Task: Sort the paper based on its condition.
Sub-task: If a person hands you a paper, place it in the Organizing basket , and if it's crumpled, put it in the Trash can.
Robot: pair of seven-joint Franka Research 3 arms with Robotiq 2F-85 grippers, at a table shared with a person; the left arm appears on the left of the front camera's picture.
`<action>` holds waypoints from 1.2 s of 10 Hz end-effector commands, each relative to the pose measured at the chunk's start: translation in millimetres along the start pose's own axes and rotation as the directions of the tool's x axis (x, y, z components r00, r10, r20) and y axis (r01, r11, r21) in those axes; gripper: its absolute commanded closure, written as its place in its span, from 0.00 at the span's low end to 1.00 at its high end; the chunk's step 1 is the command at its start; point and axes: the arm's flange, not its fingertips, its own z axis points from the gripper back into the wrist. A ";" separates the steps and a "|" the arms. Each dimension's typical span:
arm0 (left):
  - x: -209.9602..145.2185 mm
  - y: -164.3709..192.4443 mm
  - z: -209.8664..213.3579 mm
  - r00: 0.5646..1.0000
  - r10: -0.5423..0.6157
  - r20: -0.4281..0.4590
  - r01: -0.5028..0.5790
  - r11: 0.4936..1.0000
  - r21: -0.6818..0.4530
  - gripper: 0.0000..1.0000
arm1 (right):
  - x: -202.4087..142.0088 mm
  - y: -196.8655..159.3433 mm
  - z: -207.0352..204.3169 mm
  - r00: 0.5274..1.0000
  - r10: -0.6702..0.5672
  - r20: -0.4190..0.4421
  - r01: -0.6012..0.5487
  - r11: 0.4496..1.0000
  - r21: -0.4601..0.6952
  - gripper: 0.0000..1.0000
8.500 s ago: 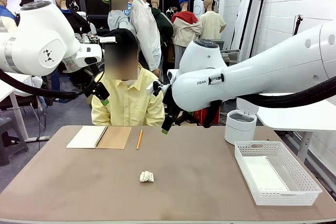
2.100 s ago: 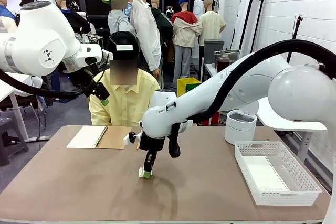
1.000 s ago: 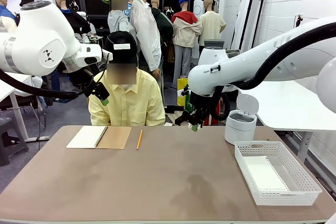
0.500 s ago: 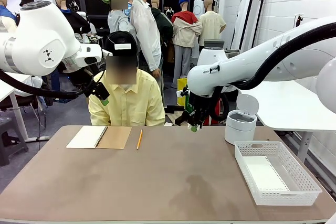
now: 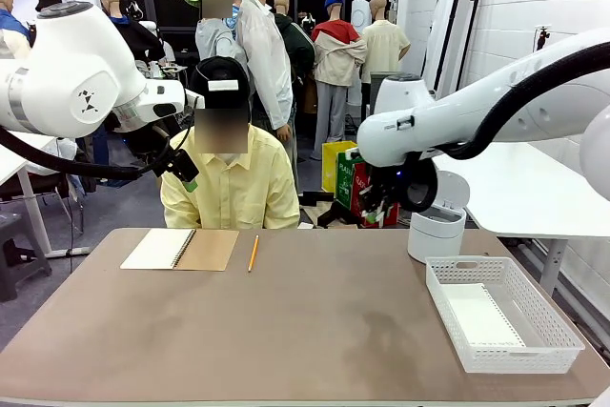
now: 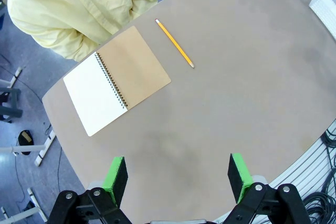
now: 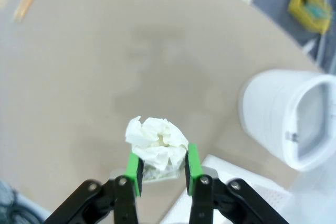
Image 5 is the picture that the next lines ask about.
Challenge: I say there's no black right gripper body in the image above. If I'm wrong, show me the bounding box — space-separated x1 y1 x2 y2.
364 166 406 207

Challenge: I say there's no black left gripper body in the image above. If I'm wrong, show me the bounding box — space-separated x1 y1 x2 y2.
151 121 201 184

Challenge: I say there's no brown spiral notebook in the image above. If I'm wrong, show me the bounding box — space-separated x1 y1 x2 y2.
119 229 240 273

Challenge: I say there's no yellow pencil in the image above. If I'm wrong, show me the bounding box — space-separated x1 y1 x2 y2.
246 234 260 274

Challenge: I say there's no white paper sheet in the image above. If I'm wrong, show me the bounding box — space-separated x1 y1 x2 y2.
440 282 525 348

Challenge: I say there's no red recycling bin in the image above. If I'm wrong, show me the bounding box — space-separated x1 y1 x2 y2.
351 163 401 229

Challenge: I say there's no green recycling bin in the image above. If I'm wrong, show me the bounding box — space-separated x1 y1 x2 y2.
335 152 367 209

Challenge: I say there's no black floor stand base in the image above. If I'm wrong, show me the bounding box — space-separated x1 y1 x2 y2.
299 190 359 229

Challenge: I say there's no person in yellow shirt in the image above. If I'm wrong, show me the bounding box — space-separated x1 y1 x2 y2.
160 56 301 231

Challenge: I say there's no white round trash bin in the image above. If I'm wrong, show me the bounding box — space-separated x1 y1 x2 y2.
407 171 472 264

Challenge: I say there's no yellow recycling bin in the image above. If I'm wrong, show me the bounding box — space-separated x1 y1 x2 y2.
321 140 359 194

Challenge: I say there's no black cap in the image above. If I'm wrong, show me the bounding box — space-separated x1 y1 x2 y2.
189 56 252 111

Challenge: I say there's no grey bin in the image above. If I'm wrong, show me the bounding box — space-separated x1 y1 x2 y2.
369 71 409 84

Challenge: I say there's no white plastic bag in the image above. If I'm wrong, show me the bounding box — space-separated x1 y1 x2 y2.
23 137 78 177

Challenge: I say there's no figure in green bucket hat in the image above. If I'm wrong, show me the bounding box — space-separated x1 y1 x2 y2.
182 0 249 65

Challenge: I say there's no large white desk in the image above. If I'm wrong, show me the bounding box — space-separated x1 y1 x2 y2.
431 142 610 296

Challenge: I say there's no mannequin in red beige jacket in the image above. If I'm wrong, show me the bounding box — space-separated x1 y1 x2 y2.
311 0 368 161

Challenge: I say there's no tall mannequin in white shirt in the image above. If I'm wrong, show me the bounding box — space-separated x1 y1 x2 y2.
235 0 295 141

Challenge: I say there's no mannequin in cream shirt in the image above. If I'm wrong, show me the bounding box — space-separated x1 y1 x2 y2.
360 0 412 115

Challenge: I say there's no white desk with metal legs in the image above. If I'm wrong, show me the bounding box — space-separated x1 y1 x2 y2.
0 130 92 259

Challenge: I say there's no mannequin in dark green jacket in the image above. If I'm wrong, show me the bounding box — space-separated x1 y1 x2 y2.
273 0 316 93

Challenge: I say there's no black pole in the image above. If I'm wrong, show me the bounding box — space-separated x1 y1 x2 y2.
452 0 492 98
433 0 472 92

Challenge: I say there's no white perforated plastic basket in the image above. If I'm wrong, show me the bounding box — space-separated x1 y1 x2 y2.
425 255 586 375

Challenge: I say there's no mannequin in blue white top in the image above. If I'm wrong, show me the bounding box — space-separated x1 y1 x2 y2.
0 0 33 60

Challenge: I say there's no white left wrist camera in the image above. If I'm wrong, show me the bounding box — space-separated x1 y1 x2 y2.
183 90 206 112

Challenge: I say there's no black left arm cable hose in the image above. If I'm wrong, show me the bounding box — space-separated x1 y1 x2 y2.
0 125 199 183

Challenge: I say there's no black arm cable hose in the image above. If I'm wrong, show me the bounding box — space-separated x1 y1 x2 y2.
0 125 199 183
404 42 610 212

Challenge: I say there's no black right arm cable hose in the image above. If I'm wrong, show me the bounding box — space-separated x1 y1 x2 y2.
404 42 610 212

